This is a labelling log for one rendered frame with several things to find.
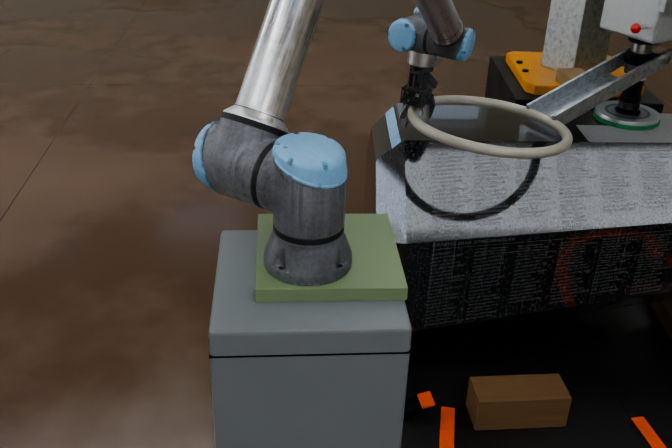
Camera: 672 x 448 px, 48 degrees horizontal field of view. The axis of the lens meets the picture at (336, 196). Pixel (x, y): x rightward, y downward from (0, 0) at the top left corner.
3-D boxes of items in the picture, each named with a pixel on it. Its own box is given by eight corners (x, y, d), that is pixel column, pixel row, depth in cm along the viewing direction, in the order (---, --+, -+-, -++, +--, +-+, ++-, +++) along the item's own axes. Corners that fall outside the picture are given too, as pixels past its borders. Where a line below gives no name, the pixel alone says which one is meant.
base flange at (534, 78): (503, 59, 349) (504, 48, 346) (608, 62, 349) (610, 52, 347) (526, 94, 305) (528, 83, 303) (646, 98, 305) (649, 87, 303)
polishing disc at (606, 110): (673, 122, 254) (673, 119, 253) (620, 128, 247) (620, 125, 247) (632, 101, 271) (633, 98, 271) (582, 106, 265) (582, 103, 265)
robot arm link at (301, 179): (318, 248, 148) (321, 168, 140) (250, 222, 156) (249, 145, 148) (358, 217, 160) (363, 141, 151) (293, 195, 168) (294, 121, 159)
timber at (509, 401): (474, 431, 238) (478, 402, 232) (465, 404, 248) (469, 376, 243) (565, 427, 240) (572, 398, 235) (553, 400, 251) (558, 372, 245)
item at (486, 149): (492, 98, 256) (493, 89, 255) (606, 149, 219) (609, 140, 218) (375, 109, 231) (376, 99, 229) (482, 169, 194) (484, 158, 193)
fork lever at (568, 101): (662, 33, 268) (663, 20, 265) (711, 47, 253) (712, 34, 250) (518, 114, 244) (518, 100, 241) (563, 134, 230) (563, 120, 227)
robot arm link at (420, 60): (415, 44, 229) (445, 50, 225) (413, 59, 231) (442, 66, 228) (404, 49, 222) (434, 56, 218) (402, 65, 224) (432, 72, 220)
